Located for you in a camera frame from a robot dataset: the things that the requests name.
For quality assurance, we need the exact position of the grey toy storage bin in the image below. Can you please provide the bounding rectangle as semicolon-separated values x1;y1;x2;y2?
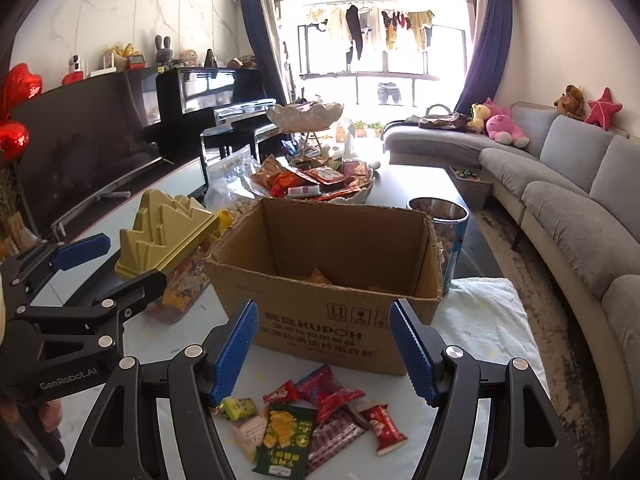
448;166;492;210

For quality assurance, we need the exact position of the clear plastic snack bag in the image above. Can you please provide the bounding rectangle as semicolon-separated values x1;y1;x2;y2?
204;145;259;211

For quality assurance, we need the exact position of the red heart balloon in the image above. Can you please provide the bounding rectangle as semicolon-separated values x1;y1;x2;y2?
1;63;42;120
0;120;29;167

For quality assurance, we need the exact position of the handbag on sofa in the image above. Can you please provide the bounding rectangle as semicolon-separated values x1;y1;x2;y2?
418;104;470;131

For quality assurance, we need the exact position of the red star pillow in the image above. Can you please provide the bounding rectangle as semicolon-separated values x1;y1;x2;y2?
584;87;623;131

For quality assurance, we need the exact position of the blue curtain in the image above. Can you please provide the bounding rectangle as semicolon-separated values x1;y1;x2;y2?
456;0;513;115
240;0;288;105

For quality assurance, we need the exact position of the maroon striped snack packet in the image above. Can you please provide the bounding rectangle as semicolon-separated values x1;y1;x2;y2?
306;406;369;474

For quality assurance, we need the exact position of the black television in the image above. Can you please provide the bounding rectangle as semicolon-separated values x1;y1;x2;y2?
12;68;167;234

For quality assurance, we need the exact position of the clear tall nut jar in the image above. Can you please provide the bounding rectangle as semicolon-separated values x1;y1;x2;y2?
408;197;470;294

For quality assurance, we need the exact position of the yellow plush toy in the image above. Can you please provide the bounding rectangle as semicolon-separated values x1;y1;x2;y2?
466;104;491;134

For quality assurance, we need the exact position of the small red candy packet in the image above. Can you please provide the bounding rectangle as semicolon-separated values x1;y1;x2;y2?
358;404;408;456

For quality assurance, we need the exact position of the black upright piano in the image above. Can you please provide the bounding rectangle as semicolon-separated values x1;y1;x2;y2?
154;67;277;160

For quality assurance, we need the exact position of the pink plush toy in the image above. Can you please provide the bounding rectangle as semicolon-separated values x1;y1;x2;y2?
484;99;530;150

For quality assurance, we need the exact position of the gold lid snack container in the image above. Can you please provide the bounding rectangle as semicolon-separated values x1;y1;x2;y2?
114;187;222;325

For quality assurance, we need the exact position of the grey curved sofa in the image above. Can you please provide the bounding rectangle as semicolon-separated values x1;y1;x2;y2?
382;102;640;411

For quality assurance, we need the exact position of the left blue curtain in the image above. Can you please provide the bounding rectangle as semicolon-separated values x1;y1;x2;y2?
240;0;288;105

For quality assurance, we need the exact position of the beige biscuit packet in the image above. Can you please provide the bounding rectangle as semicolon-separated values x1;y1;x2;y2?
232;414;268;464

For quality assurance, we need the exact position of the brown lion plush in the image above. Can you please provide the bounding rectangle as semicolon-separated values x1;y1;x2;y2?
553;84;586;122

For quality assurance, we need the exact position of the right blue curtain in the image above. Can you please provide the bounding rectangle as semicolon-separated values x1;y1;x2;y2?
456;0;513;115

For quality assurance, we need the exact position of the small red foil candy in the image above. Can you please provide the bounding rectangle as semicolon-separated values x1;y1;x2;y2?
262;380;300;405

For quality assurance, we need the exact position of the grey rabbit figurine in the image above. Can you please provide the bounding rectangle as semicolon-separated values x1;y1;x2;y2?
154;35;174;67

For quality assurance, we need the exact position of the red crinkled snack bag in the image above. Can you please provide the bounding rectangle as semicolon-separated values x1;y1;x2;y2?
294;364;366;424

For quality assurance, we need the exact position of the person's left hand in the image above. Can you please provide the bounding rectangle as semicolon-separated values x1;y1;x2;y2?
0;393;64;436

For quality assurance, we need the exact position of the small yellow green candy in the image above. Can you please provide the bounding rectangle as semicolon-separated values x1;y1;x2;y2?
210;396;257;422

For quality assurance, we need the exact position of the white red security camera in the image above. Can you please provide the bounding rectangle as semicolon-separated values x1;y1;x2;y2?
62;54;85;86

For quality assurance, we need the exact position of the dark green snack packet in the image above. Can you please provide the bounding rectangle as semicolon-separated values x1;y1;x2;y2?
253;403;318;479

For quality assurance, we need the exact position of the brown cardboard box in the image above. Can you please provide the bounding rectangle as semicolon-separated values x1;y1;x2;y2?
205;198;442;375

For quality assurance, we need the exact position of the white tiered snack tray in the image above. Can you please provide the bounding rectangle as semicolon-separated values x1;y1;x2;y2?
250;101;375;204

